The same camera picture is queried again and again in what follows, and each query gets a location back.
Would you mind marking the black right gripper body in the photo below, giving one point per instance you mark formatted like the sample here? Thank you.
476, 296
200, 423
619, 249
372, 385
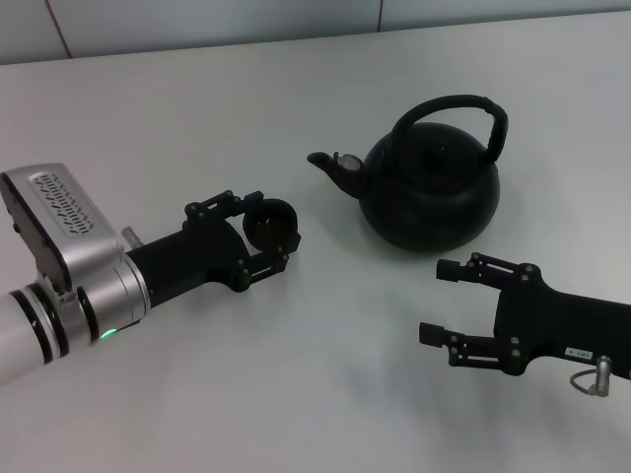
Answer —
557, 322

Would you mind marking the black round teapot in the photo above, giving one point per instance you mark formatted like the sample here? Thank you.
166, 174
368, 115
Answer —
429, 212

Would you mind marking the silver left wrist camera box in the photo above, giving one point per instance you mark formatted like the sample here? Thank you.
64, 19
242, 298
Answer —
59, 212

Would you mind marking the silver plug on right gripper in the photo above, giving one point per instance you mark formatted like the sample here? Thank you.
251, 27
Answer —
602, 377

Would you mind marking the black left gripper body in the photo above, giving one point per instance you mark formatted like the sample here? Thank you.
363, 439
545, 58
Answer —
197, 256

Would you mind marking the silver plug on left gripper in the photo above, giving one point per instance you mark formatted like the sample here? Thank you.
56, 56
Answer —
132, 236

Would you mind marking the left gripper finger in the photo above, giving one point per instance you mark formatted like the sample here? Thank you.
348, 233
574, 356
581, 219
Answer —
212, 209
266, 268

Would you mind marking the silver plug on gripper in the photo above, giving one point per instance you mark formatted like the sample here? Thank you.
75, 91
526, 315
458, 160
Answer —
602, 377
132, 236

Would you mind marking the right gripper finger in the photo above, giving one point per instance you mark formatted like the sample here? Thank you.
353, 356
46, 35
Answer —
431, 334
448, 271

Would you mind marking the small black teacup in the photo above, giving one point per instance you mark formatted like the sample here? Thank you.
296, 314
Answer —
268, 226

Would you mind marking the black teapot lid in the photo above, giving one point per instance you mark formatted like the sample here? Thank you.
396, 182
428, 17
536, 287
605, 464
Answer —
436, 153

